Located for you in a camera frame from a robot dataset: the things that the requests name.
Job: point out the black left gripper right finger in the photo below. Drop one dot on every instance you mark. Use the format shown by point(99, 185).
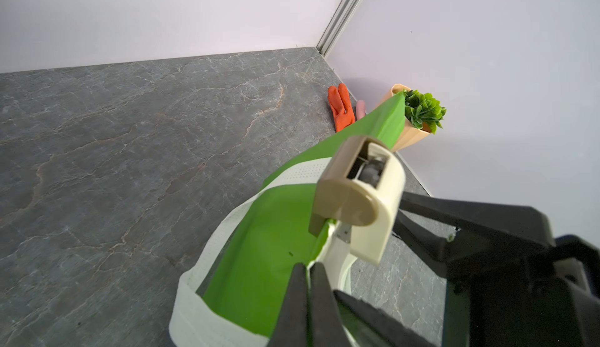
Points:
point(325, 320)

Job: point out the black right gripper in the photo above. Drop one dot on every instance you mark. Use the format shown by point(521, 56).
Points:
point(550, 299)

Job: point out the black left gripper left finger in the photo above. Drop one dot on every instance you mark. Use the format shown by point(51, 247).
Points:
point(292, 325)

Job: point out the green paper bag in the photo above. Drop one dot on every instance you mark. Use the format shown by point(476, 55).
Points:
point(234, 293)

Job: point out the beige mini stapler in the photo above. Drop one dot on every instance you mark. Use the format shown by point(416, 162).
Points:
point(361, 186)

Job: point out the beige pot green plant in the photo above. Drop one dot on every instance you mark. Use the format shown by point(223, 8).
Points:
point(424, 115)

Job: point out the purple round tape dispenser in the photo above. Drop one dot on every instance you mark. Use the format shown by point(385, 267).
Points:
point(361, 110)

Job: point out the aluminium right corner post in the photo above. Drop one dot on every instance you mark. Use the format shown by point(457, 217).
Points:
point(336, 25)

